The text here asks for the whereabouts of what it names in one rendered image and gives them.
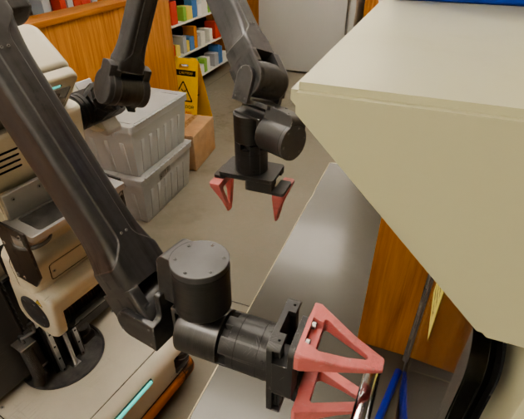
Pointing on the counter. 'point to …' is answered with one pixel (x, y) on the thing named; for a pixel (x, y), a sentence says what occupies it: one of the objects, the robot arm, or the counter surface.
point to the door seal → (487, 379)
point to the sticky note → (435, 305)
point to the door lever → (365, 396)
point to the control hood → (446, 146)
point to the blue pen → (388, 394)
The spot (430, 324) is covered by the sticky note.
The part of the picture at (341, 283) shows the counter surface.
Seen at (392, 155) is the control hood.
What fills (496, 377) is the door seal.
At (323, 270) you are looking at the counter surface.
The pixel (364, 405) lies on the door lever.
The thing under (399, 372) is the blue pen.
